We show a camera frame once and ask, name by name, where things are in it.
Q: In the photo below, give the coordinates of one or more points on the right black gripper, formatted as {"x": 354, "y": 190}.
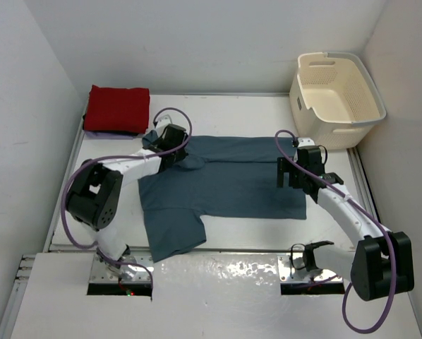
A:
{"x": 284, "y": 166}

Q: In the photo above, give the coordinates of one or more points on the black garment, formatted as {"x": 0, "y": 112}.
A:
{"x": 110, "y": 124}

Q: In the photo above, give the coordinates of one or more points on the beige laundry basket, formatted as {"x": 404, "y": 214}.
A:
{"x": 333, "y": 99}

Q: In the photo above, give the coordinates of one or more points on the metal base plate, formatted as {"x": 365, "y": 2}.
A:
{"x": 291, "y": 270}
{"x": 138, "y": 272}

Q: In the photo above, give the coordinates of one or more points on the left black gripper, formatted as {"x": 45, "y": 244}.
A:
{"x": 181, "y": 154}

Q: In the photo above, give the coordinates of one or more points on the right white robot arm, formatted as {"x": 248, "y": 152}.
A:
{"x": 382, "y": 261}

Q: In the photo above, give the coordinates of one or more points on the red garment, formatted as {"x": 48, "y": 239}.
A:
{"x": 133, "y": 103}

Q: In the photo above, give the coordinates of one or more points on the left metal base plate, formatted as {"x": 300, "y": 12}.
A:
{"x": 138, "y": 272}

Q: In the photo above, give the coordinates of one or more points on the white front cover board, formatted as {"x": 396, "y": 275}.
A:
{"x": 194, "y": 296}

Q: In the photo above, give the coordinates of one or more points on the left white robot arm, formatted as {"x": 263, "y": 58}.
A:
{"x": 91, "y": 195}

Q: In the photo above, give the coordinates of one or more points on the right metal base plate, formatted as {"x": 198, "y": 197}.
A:
{"x": 291, "y": 270}

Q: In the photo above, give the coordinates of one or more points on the purple t shirt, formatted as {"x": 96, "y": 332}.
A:
{"x": 108, "y": 136}

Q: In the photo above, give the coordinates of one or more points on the teal shirt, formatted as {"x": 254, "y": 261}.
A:
{"x": 229, "y": 177}

